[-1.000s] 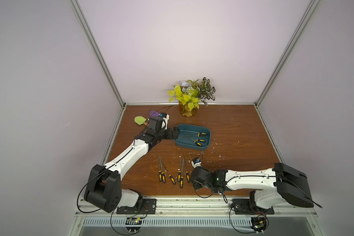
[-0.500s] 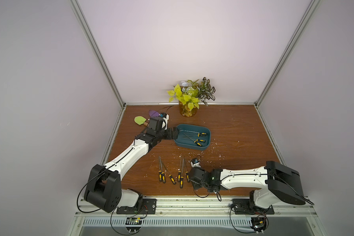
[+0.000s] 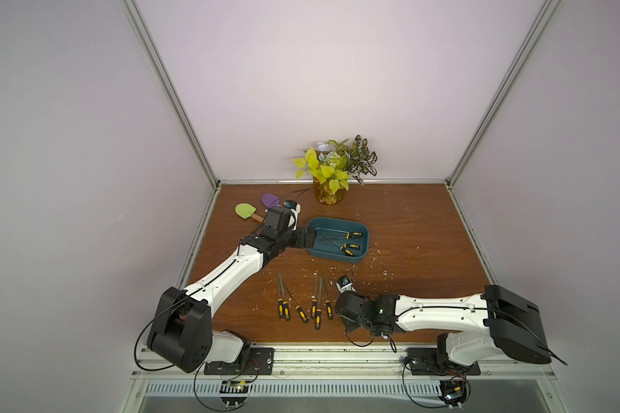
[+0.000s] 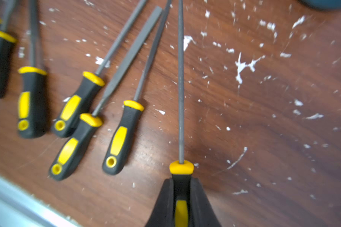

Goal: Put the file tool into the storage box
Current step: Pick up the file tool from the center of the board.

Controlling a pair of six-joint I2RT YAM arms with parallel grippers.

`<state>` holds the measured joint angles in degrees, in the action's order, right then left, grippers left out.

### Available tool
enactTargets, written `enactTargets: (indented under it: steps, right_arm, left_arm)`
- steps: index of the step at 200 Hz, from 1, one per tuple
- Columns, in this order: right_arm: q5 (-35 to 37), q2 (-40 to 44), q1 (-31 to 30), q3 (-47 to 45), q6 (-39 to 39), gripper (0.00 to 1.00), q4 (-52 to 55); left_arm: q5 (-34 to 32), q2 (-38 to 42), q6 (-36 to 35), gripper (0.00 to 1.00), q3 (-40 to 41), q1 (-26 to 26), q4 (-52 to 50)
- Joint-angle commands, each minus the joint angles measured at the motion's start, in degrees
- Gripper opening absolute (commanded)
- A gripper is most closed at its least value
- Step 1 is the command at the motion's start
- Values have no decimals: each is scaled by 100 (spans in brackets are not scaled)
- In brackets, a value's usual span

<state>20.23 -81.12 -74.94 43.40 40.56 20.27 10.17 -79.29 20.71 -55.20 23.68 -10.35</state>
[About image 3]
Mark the controller board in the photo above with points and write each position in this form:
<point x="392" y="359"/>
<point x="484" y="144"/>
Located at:
<point x="454" y="393"/>
<point x="233" y="393"/>

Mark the amber vase with plants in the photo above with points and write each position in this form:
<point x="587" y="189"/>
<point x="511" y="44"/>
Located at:
<point x="333" y="165"/>

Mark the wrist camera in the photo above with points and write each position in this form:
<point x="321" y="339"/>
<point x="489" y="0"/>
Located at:
<point x="344" y="284"/>
<point x="294" y="209"/>

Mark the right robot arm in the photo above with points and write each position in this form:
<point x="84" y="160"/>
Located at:
<point x="497" y="322"/>

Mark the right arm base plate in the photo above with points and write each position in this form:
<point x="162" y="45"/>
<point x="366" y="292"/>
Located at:
<point x="426" y="361"/>

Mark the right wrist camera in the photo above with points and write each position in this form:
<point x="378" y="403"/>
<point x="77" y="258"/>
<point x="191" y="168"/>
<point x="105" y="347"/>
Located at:
<point x="344" y="284"/>

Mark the aluminium front rail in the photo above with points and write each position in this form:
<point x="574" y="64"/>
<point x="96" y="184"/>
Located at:
<point x="307" y="360"/>

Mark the right controller board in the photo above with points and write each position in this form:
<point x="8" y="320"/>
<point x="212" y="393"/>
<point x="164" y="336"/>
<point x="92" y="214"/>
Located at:
<point x="454" y="393"/>

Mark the green toy shovel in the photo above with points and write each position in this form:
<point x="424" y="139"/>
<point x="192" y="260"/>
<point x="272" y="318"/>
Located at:
<point x="247" y="211"/>

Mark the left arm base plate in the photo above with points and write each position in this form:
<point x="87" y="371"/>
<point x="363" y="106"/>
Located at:
<point x="253" y="361"/>

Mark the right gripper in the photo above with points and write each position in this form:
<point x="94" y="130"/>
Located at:
<point x="344" y="303"/>

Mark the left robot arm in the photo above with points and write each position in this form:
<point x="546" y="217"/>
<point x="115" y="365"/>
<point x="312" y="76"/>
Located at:
<point x="182" y="332"/>

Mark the left controller board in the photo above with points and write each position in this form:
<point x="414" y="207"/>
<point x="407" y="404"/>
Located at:
<point x="233" y="393"/>

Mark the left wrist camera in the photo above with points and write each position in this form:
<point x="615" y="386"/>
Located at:
<point x="294" y="209"/>

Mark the teal plastic storage box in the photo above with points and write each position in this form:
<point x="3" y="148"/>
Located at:
<point x="330" y="252"/>

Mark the purple toy shovel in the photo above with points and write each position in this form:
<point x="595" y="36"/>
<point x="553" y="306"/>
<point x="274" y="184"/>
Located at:
<point x="269" y="200"/>

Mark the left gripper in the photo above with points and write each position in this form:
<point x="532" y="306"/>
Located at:
<point x="309" y="239"/>

